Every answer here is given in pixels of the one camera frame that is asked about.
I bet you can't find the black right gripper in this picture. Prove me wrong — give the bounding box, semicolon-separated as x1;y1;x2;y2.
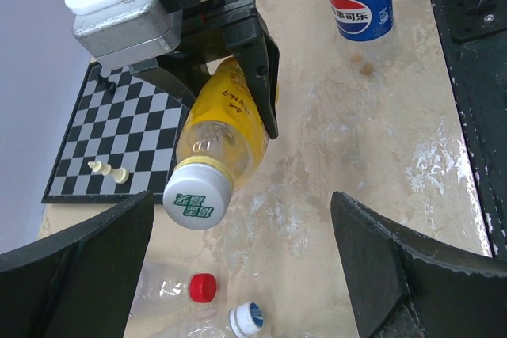
128;0;280;139

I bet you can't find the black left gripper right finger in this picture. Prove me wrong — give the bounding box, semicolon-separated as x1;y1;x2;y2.
330;192;506;337

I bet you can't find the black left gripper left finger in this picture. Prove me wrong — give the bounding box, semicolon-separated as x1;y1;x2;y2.
1;192;154;337

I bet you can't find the yellow tea bottle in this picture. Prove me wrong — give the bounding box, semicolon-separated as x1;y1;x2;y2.
162;58;269;230

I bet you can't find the red label clear bottle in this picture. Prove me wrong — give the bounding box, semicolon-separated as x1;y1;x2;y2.
130;261;219;317

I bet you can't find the clear bottle white cap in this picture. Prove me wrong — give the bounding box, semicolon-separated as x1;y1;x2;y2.
170;302;265;337

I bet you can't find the white chess piece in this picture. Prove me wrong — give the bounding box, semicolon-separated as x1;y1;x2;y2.
87;161;130;184

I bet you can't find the black white chessboard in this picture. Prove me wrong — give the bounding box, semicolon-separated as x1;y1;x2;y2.
42;63;189;204

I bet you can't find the black chess piece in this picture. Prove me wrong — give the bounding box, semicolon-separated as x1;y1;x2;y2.
96;74;117;94

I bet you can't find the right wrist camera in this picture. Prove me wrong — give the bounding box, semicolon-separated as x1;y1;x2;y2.
64;0;182;70

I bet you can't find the black base frame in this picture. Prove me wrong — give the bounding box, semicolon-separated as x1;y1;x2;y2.
431;0;506;260

